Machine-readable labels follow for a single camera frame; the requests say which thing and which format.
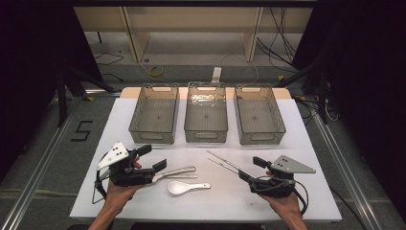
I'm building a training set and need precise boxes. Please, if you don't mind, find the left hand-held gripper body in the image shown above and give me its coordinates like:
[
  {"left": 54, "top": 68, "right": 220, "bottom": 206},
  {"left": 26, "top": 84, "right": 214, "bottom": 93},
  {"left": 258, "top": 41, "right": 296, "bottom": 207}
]
[{"left": 96, "top": 142, "right": 157, "bottom": 188}]

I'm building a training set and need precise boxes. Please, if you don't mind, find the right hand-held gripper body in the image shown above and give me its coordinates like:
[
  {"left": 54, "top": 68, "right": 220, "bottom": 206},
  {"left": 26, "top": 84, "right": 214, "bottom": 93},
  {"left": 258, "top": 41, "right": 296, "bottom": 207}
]
[{"left": 248, "top": 154, "right": 317, "bottom": 199}]

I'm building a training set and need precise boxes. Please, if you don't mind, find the white ceramic spoon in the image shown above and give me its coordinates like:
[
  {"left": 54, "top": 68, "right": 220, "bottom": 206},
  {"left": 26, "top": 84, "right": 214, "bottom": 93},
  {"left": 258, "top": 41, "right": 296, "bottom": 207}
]
[{"left": 167, "top": 180, "right": 212, "bottom": 196}]

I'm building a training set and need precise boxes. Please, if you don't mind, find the silver metal fork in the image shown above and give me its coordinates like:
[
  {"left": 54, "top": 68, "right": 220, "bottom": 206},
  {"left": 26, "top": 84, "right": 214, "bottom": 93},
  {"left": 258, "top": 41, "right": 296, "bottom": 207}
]
[{"left": 166, "top": 172, "right": 199, "bottom": 179}]

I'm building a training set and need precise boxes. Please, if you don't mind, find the clear grey plastic bin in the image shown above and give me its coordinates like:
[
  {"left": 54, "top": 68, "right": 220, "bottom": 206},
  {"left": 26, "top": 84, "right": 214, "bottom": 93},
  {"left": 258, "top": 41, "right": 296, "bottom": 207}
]
[
  {"left": 127, "top": 83, "right": 181, "bottom": 145},
  {"left": 184, "top": 81, "right": 229, "bottom": 144},
  {"left": 233, "top": 83, "right": 287, "bottom": 146}
]

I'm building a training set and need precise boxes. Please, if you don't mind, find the person's left hand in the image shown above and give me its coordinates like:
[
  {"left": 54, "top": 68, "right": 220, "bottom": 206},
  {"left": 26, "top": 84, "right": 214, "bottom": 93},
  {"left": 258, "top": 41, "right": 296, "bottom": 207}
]
[{"left": 104, "top": 155, "right": 144, "bottom": 206}]

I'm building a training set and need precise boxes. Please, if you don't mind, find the person's right hand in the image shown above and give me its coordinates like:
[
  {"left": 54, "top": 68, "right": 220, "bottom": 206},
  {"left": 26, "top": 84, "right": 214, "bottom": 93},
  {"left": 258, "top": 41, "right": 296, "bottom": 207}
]
[{"left": 259, "top": 170, "right": 304, "bottom": 222}]

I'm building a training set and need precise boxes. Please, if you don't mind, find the white foam board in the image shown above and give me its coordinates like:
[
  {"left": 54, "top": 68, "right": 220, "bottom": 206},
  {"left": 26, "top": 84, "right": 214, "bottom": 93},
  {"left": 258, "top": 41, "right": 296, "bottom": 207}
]
[{"left": 69, "top": 97, "right": 343, "bottom": 223}]

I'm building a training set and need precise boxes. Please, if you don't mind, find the black metal stand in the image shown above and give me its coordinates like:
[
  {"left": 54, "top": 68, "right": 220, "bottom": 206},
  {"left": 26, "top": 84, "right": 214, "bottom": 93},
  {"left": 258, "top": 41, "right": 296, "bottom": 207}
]
[
  {"left": 276, "top": 60, "right": 329, "bottom": 125},
  {"left": 56, "top": 66, "right": 116, "bottom": 128}
]

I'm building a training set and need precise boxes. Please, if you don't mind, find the white power strip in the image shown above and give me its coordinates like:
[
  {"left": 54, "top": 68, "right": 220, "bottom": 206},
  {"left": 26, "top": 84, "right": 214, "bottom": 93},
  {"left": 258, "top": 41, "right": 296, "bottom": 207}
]
[{"left": 211, "top": 66, "right": 222, "bottom": 83}]

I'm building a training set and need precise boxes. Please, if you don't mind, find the black curtain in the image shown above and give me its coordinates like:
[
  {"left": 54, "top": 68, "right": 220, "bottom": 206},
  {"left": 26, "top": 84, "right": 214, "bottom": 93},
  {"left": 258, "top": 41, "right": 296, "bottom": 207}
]
[
  {"left": 292, "top": 0, "right": 406, "bottom": 221},
  {"left": 0, "top": 0, "right": 103, "bottom": 181}
]

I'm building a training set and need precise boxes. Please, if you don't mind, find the beige wooden shelf unit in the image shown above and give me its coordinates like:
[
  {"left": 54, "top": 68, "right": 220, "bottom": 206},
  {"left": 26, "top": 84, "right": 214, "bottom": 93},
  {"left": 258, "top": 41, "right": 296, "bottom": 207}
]
[{"left": 73, "top": 6, "right": 314, "bottom": 63}]

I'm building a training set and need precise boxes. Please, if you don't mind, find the right hand-held gripper cable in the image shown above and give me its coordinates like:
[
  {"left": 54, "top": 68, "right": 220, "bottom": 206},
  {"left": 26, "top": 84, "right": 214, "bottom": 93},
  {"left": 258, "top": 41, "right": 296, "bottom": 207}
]
[{"left": 255, "top": 175, "right": 310, "bottom": 216}]

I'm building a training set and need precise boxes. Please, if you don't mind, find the hand-held gripper cable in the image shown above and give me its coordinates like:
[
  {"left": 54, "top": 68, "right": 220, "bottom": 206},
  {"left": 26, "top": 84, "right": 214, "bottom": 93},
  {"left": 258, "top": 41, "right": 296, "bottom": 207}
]
[
  {"left": 91, "top": 152, "right": 111, "bottom": 205},
  {"left": 255, "top": 175, "right": 310, "bottom": 216}
]

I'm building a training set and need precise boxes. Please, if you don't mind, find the left hand-held gripper cable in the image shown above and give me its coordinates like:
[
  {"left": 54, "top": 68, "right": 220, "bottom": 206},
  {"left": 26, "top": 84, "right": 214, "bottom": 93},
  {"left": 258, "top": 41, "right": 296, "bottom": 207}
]
[{"left": 91, "top": 152, "right": 111, "bottom": 205}]

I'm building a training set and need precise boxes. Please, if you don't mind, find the aluminium floor rail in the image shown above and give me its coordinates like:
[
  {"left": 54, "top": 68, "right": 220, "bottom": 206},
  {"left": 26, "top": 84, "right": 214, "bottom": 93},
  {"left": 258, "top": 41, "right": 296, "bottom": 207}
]
[
  {"left": 0, "top": 90, "right": 123, "bottom": 230},
  {"left": 310, "top": 113, "right": 384, "bottom": 230}
]

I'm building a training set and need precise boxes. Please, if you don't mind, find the yellow cable coil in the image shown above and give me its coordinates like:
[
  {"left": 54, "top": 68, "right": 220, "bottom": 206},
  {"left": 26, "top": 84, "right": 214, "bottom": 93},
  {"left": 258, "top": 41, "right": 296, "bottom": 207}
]
[{"left": 148, "top": 65, "right": 166, "bottom": 79}]

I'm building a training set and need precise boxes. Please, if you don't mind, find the thin black floor cable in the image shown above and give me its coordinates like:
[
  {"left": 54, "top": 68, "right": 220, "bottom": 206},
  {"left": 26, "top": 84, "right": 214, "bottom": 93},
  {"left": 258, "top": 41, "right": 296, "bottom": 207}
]
[{"left": 94, "top": 52, "right": 124, "bottom": 66}]

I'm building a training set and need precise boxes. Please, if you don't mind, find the white cable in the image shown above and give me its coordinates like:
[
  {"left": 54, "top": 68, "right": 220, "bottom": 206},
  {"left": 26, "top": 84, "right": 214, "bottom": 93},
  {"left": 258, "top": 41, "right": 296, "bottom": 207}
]
[{"left": 219, "top": 52, "right": 260, "bottom": 86}]

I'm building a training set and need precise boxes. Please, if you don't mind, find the black cable bundle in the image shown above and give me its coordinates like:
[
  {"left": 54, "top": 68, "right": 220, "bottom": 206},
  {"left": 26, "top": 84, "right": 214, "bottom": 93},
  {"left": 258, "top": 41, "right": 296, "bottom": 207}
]
[{"left": 257, "top": 7, "right": 299, "bottom": 70}]

